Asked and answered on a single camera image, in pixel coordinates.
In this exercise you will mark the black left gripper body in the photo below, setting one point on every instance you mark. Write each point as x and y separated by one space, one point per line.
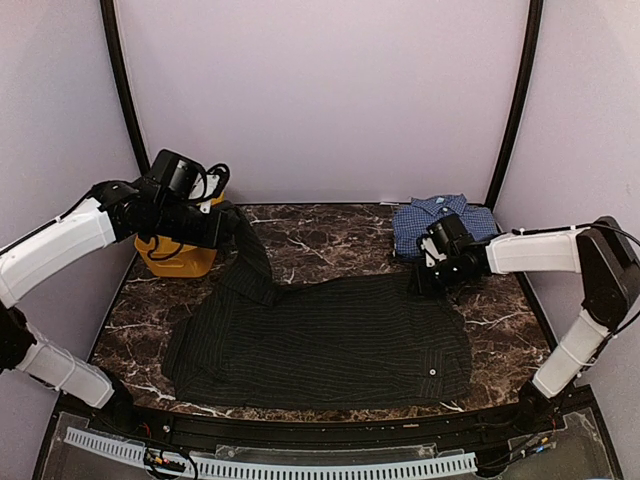
173 221

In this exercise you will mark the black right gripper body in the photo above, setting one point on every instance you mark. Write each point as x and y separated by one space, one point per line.
441 282

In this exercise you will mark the black pinstriped long sleeve shirt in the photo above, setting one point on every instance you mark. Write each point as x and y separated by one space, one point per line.
361 342

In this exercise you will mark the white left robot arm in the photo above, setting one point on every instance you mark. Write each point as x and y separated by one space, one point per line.
109 213

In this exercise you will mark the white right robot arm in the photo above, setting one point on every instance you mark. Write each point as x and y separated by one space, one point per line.
599 259

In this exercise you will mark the yellow plastic basket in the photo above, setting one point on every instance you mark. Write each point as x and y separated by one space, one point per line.
167 258

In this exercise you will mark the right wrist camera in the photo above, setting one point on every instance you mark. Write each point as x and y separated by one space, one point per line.
444 238

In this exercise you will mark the black enclosure frame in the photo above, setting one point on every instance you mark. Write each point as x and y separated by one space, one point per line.
328 101

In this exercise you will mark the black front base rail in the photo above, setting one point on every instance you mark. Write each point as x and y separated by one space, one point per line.
571 442

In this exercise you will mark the white slotted cable duct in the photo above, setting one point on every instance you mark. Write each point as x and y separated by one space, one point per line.
234 462

